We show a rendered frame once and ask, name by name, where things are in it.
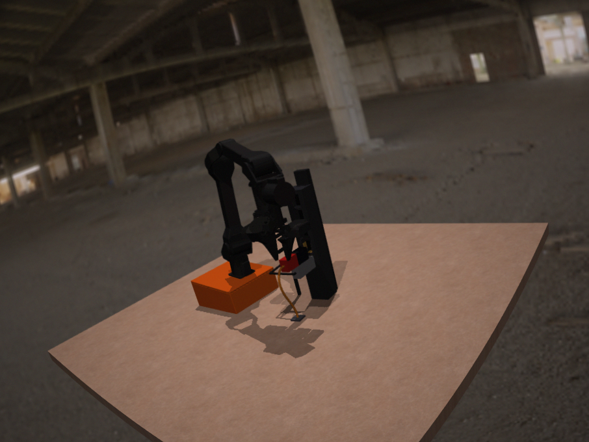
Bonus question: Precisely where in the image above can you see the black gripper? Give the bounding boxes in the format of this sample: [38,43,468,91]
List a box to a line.
[241,204,311,261]

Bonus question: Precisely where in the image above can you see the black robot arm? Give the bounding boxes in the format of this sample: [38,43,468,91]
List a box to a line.
[204,139,295,279]

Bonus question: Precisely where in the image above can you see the black post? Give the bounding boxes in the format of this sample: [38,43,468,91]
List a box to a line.
[293,168,338,300]

